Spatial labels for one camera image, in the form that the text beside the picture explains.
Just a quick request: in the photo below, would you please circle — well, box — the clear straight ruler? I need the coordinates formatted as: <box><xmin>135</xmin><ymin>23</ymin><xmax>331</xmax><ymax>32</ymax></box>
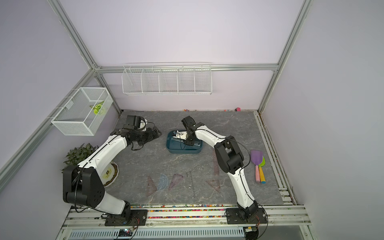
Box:
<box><xmin>189</xmin><ymin>171</ymin><xmax>196</xmax><ymax>199</ymax></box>
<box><xmin>172</xmin><ymin>131</ymin><xmax>187</xmax><ymax>142</ymax></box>

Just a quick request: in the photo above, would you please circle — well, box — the teal plastic storage box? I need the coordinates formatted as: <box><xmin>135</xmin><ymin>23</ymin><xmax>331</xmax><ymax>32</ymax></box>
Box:
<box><xmin>166</xmin><ymin>131</ymin><xmax>203</xmax><ymax>154</ymax></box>

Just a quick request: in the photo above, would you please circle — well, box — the clear straight ruler bottom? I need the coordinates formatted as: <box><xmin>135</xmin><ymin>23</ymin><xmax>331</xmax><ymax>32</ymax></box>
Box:
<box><xmin>189</xmin><ymin>171</ymin><xmax>196</xmax><ymax>199</ymax></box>

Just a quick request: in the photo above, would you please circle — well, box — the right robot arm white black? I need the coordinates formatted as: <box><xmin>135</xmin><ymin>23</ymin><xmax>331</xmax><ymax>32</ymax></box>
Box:
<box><xmin>182</xmin><ymin>125</ymin><xmax>259</xmax><ymax>219</ymax></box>

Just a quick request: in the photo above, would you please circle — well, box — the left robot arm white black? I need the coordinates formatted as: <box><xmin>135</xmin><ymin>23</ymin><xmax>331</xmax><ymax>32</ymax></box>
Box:
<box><xmin>63</xmin><ymin>127</ymin><xmax>162</xmax><ymax>217</ymax></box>

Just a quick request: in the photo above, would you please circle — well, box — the green leaf toy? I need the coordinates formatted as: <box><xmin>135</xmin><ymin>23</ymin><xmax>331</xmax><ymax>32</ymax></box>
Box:
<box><xmin>90</xmin><ymin>101</ymin><xmax>106</xmax><ymax>116</ymax></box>

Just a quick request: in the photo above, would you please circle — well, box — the potted green plant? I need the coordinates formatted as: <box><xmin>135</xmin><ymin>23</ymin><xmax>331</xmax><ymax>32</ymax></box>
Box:
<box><xmin>64</xmin><ymin>143</ymin><xmax>119</xmax><ymax>187</ymax></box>

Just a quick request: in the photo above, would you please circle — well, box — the pink triangle ruler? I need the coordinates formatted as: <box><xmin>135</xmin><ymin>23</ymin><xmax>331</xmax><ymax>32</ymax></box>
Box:
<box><xmin>169</xmin><ymin>174</ymin><xmax>184</xmax><ymax>191</ymax></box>

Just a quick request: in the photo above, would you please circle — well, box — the blue protractor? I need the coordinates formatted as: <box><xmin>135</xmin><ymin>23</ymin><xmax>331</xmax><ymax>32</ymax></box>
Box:
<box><xmin>157</xmin><ymin>174</ymin><xmax>169</xmax><ymax>191</ymax></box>

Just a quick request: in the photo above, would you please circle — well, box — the white mesh basket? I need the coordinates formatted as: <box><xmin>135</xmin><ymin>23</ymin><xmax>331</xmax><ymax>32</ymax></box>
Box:
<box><xmin>51</xmin><ymin>87</ymin><xmax>114</xmax><ymax>136</ymax></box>

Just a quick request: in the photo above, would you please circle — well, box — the green toy shovel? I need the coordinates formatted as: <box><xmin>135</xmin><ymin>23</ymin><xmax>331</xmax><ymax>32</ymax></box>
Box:
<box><xmin>259</xmin><ymin>157</ymin><xmax>266</xmax><ymax>184</ymax></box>

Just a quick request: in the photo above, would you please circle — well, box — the circuit board left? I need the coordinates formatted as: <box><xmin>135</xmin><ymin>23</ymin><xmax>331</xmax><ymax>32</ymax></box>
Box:
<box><xmin>118</xmin><ymin>229</ymin><xmax>133</xmax><ymax>238</ymax></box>

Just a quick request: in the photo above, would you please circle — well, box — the circuit board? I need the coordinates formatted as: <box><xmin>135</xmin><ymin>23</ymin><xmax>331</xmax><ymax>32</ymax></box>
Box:
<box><xmin>243</xmin><ymin>226</ymin><xmax>259</xmax><ymax>240</ymax></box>
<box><xmin>118</xmin><ymin>229</ymin><xmax>133</xmax><ymax>238</ymax></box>

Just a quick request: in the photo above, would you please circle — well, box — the white vent grille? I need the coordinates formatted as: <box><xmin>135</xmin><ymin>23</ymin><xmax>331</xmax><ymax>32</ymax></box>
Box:
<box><xmin>67</xmin><ymin>228</ymin><xmax>244</xmax><ymax>240</ymax></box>

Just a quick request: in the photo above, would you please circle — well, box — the circuit board right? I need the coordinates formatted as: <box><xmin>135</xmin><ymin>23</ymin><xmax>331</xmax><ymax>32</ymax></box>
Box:
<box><xmin>243</xmin><ymin>226</ymin><xmax>259</xmax><ymax>240</ymax></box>

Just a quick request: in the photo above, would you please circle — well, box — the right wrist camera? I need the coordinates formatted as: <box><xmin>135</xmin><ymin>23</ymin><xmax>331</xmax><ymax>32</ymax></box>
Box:
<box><xmin>182</xmin><ymin>116</ymin><xmax>196</xmax><ymax>131</ymax></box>

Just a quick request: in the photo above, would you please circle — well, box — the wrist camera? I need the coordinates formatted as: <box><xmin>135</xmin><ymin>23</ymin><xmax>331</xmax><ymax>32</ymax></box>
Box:
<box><xmin>124</xmin><ymin>115</ymin><xmax>147</xmax><ymax>131</ymax></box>
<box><xmin>182</xmin><ymin>116</ymin><xmax>196</xmax><ymax>131</ymax></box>

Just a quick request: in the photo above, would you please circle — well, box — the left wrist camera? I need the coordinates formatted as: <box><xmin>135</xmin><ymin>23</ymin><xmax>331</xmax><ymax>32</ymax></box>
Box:
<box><xmin>124</xmin><ymin>115</ymin><xmax>147</xmax><ymax>131</ymax></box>

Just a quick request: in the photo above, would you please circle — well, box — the white wire wall shelf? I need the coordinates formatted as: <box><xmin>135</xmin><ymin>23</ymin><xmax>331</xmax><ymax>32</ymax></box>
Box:
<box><xmin>122</xmin><ymin>62</ymin><xmax>213</xmax><ymax>95</ymax></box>

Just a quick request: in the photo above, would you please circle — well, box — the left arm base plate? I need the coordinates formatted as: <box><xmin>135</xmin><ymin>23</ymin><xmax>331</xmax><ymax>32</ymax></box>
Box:
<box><xmin>105</xmin><ymin>210</ymin><xmax>148</xmax><ymax>227</ymax></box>

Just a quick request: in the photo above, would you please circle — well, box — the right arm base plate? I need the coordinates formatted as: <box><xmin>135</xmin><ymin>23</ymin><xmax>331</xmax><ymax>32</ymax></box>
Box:
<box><xmin>224</xmin><ymin>208</ymin><xmax>267</xmax><ymax>225</ymax></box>

